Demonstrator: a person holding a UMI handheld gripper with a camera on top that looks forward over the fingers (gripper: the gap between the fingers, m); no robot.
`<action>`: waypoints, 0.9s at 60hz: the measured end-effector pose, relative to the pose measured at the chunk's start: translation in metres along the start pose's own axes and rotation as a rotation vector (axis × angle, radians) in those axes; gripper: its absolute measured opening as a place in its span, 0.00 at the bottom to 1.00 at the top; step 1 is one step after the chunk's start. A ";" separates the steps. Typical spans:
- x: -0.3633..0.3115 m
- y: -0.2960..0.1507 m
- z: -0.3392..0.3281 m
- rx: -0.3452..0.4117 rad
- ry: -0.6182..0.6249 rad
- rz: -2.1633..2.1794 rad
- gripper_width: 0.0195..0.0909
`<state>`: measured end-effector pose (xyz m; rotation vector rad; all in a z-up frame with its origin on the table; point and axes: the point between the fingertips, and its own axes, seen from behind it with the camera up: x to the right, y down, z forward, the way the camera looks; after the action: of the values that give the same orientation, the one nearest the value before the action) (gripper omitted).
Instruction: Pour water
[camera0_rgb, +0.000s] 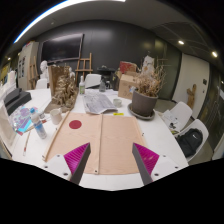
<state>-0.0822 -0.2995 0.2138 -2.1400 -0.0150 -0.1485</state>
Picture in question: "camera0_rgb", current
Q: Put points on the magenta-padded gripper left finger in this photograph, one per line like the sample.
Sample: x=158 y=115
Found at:
x=75 y=160

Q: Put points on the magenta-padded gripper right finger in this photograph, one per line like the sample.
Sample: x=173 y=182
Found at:
x=148 y=160

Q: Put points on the white blue-capped drink bottle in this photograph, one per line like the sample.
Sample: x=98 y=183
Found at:
x=38 y=125

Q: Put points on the flat round red coaster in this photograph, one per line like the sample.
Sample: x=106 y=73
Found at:
x=75 y=124

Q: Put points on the black backpack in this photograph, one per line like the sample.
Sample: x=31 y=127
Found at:
x=190 y=141

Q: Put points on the white ceramic cup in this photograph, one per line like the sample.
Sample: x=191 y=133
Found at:
x=56 y=116

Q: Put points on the grey plant saucer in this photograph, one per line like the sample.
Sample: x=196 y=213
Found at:
x=133 y=113

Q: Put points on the thin wooden paintbrush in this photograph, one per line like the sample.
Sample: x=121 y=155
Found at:
x=26 y=143

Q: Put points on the small yellow tag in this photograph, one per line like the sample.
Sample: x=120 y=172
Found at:
x=118 y=114

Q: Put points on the dried plant in grey pot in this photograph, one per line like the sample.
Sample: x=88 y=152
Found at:
x=143 y=103

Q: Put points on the white plastic chair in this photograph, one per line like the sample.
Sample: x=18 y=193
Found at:
x=182 y=111
x=204 y=128
x=92 y=80
x=41 y=84

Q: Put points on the grey printed newspaper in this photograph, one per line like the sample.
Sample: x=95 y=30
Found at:
x=96 y=103

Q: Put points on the small pale glass cup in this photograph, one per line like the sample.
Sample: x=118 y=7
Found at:
x=117 y=102

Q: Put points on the iridescent purple sheet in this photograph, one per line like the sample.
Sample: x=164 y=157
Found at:
x=21 y=121

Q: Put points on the green-labelled spray bottle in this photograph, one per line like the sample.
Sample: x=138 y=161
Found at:
x=82 y=87

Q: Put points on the cream canvas panel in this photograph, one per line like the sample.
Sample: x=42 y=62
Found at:
x=6 y=130

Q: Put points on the brown cardboard box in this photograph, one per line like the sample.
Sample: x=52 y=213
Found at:
x=126 y=85

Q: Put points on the wooden figure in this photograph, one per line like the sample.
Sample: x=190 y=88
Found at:
x=191 y=95

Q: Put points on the clear glass bottle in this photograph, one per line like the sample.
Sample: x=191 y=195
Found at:
x=102 y=86

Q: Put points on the black foam block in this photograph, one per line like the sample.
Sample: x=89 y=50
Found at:
x=12 y=95
x=20 y=101

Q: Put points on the white plaster bust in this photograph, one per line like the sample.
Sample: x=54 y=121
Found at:
x=72 y=73
x=44 y=68

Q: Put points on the wooden easel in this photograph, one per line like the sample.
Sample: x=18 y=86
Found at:
x=84 y=68
x=33 y=73

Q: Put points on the red box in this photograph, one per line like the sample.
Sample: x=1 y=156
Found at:
x=127 y=67

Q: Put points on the white plaster statue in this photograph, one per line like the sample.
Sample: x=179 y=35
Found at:
x=148 y=65

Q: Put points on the white cabinet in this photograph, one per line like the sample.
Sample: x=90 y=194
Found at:
x=26 y=65

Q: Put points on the round ceiling spotlight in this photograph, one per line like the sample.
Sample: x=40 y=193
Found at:
x=181 y=42
x=214 y=54

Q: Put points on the long ceiling light panel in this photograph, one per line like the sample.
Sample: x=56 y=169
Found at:
x=50 y=12

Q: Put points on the black wall screen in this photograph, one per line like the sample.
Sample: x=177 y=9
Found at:
x=61 y=48

